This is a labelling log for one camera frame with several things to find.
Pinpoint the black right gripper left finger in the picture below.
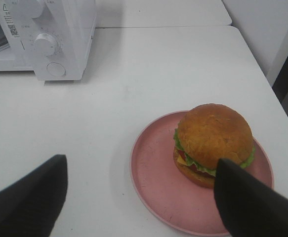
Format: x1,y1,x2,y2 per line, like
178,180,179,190
0,155,67,237

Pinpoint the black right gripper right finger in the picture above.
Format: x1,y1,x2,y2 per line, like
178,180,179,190
214,158,288,237

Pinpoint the pink round plate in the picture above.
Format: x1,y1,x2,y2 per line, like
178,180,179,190
130,110,275,237

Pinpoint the burger with lettuce and cheese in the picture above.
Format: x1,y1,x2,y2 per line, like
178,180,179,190
173,103,255,189

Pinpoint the round white door button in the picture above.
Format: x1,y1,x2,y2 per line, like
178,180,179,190
47,62,66,77

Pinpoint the white microwave knob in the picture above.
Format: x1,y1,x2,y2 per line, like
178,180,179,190
34,33,59,56
18,0,45,18

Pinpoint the white microwave oven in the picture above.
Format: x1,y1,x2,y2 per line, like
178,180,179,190
0,0,97,81

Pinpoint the white warning label sticker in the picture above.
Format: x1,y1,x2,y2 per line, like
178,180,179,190
0,0,19,38

